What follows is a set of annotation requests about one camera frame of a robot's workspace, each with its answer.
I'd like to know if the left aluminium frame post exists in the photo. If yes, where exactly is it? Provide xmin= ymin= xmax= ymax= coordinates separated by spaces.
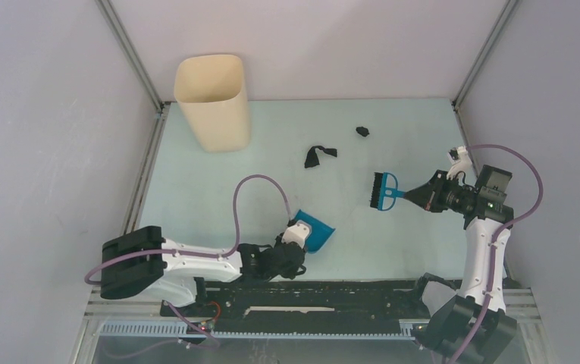
xmin=96 ymin=0 xmax=171 ymax=234

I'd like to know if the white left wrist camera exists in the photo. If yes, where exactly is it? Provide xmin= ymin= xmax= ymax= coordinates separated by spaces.
xmin=281 ymin=221 xmax=312 ymax=250

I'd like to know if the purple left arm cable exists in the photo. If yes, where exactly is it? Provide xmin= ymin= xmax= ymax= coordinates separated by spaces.
xmin=84 ymin=174 xmax=293 ymax=361

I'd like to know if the blue hand brush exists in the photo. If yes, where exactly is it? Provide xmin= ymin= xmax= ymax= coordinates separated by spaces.
xmin=369 ymin=172 xmax=405 ymax=212

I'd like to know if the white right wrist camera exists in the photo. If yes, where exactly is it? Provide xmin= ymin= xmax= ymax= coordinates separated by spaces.
xmin=447 ymin=146 xmax=472 ymax=180

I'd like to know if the right aluminium frame post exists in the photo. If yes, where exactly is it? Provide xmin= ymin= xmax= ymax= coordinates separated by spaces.
xmin=451 ymin=0 xmax=522 ymax=144

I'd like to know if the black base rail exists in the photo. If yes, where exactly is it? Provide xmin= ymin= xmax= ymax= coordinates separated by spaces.
xmin=178 ymin=280 xmax=430 ymax=335

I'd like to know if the grey cable duct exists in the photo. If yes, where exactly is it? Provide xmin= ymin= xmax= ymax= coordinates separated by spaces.
xmin=99 ymin=321 xmax=416 ymax=340

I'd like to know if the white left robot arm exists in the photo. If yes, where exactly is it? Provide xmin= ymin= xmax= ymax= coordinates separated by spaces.
xmin=99 ymin=221 xmax=312 ymax=316

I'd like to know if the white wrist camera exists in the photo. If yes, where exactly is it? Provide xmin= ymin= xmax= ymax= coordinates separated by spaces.
xmin=447 ymin=146 xmax=472 ymax=180
xmin=281 ymin=221 xmax=312 ymax=250

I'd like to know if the small black paper scrap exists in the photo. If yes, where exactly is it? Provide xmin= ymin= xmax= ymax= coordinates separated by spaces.
xmin=356 ymin=127 xmax=369 ymax=137

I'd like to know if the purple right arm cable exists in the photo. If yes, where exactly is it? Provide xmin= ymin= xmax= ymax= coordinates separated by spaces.
xmin=445 ymin=144 xmax=544 ymax=364

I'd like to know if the long black paper scrap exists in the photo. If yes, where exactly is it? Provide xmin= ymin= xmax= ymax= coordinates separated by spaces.
xmin=304 ymin=146 xmax=338 ymax=169

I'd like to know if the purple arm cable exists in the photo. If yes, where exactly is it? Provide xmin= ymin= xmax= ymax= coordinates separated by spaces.
xmin=84 ymin=174 xmax=293 ymax=361
xmin=445 ymin=144 xmax=544 ymax=364

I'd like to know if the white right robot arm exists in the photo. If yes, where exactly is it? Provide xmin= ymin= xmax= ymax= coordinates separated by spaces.
xmin=404 ymin=165 xmax=517 ymax=363

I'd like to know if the blue dustpan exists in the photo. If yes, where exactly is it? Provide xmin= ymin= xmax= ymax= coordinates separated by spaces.
xmin=294 ymin=209 xmax=335 ymax=254

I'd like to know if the aluminium frame post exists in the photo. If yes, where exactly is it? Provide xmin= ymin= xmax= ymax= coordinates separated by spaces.
xmin=451 ymin=0 xmax=522 ymax=144
xmin=96 ymin=0 xmax=171 ymax=234

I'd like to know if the beige waste bin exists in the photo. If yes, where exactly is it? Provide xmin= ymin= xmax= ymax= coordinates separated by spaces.
xmin=174 ymin=54 xmax=252 ymax=152

